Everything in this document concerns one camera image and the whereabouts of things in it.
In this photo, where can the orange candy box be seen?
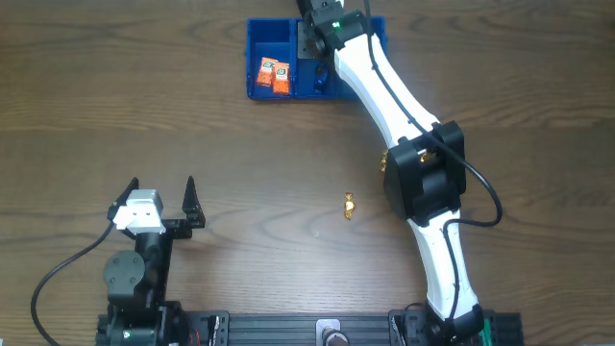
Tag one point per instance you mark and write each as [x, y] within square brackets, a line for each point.
[281, 79]
[264, 72]

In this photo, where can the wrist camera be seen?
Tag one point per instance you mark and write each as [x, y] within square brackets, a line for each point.
[307, 41]
[139, 211]

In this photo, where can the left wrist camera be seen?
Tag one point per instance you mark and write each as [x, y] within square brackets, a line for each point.
[139, 211]

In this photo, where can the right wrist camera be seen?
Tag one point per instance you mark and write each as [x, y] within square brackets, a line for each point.
[307, 41]

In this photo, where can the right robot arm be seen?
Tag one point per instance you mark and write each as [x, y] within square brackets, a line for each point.
[384, 91]

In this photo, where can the mounting rail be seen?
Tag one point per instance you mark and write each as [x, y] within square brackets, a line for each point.
[278, 331]

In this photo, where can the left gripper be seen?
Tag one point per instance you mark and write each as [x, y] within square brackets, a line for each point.
[178, 229]

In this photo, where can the blue tray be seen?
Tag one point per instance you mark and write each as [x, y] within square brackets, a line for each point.
[269, 38]

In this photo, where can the blue candy pack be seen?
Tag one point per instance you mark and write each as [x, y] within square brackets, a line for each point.
[321, 77]

